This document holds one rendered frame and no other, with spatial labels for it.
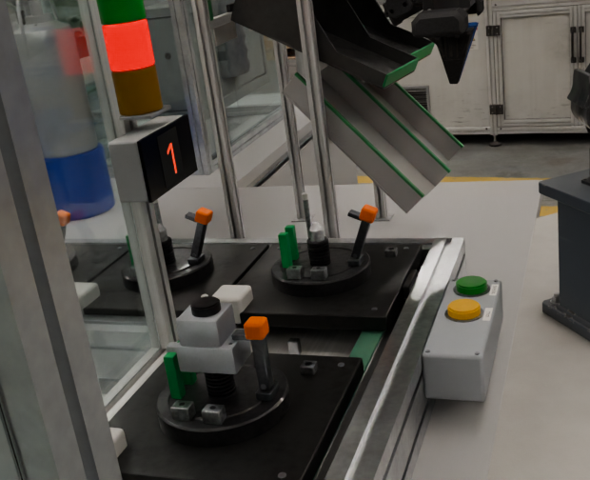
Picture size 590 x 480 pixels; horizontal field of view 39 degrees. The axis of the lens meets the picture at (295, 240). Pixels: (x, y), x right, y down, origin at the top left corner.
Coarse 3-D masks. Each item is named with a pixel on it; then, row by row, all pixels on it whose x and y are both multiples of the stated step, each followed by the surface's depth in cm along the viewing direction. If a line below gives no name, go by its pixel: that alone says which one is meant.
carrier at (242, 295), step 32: (288, 256) 116; (320, 256) 115; (384, 256) 121; (416, 256) 120; (224, 288) 113; (256, 288) 117; (288, 288) 113; (320, 288) 111; (352, 288) 112; (384, 288) 111; (288, 320) 108; (320, 320) 107; (352, 320) 105; (384, 320) 104
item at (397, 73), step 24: (240, 0) 132; (264, 0) 130; (288, 0) 128; (312, 0) 140; (336, 0) 138; (240, 24) 133; (264, 24) 131; (288, 24) 129; (336, 24) 139; (360, 24) 137; (336, 48) 135; (360, 48) 138; (384, 48) 137; (360, 72) 126; (384, 72) 131; (408, 72) 133
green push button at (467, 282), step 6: (468, 276) 111; (474, 276) 110; (480, 276) 110; (456, 282) 110; (462, 282) 109; (468, 282) 109; (474, 282) 109; (480, 282) 109; (486, 282) 109; (456, 288) 110; (462, 288) 108; (468, 288) 108; (474, 288) 108; (480, 288) 108; (486, 288) 109; (468, 294) 108
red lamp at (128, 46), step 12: (120, 24) 90; (132, 24) 90; (144, 24) 91; (108, 36) 90; (120, 36) 90; (132, 36) 90; (144, 36) 91; (108, 48) 91; (120, 48) 90; (132, 48) 90; (144, 48) 91; (108, 60) 92; (120, 60) 91; (132, 60) 91; (144, 60) 92
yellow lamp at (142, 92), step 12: (120, 72) 92; (132, 72) 91; (144, 72) 92; (156, 72) 94; (120, 84) 92; (132, 84) 92; (144, 84) 92; (156, 84) 93; (120, 96) 93; (132, 96) 92; (144, 96) 92; (156, 96) 94; (120, 108) 94; (132, 108) 93; (144, 108) 93; (156, 108) 94
